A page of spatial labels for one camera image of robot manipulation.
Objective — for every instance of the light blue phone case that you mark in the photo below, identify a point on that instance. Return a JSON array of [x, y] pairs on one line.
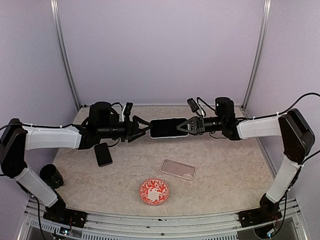
[[170, 138]]

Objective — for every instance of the aluminium frame post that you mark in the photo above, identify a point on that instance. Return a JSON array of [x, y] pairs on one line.
[[258, 53], [63, 53]]

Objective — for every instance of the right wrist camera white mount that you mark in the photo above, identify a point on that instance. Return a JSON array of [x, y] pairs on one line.
[[196, 107]]

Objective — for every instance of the right aluminium frame post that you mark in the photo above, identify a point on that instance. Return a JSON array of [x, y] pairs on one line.
[[258, 53]]

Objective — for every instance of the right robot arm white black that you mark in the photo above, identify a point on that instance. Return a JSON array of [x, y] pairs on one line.
[[288, 128]]

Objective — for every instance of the clear pink phone case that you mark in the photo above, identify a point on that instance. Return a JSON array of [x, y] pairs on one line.
[[178, 169]]

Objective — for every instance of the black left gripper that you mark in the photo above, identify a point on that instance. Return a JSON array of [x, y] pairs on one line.
[[129, 129]]

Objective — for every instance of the left aluminium frame post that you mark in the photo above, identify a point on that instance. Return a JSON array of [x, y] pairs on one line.
[[63, 53]]

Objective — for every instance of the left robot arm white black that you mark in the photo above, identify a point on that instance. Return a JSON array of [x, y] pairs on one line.
[[22, 141]]

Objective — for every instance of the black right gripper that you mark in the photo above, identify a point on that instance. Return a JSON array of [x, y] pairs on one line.
[[198, 124]]

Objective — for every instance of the front aluminium rail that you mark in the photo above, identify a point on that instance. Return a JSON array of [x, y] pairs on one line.
[[218, 226]]

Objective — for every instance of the black phone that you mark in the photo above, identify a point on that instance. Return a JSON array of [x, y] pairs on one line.
[[166, 128], [103, 155]]

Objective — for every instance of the red white patterned bowl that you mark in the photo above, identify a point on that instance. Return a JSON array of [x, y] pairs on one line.
[[154, 191]]

